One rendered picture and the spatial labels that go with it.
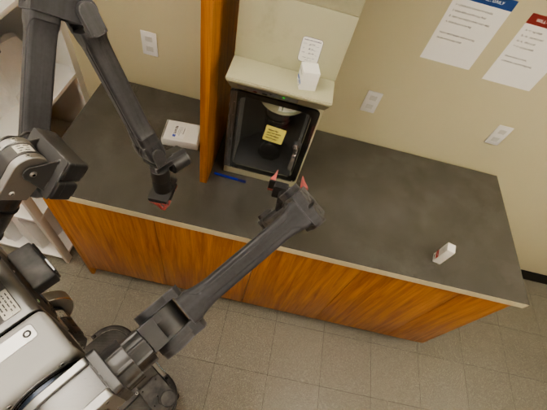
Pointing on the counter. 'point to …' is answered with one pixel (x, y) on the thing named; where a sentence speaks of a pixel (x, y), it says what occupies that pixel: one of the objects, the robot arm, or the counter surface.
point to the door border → (230, 126)
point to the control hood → (278, 82)
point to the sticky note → (273, 134)
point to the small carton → (308, 76)
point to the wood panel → (215, 76)
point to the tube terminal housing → (291, 41)
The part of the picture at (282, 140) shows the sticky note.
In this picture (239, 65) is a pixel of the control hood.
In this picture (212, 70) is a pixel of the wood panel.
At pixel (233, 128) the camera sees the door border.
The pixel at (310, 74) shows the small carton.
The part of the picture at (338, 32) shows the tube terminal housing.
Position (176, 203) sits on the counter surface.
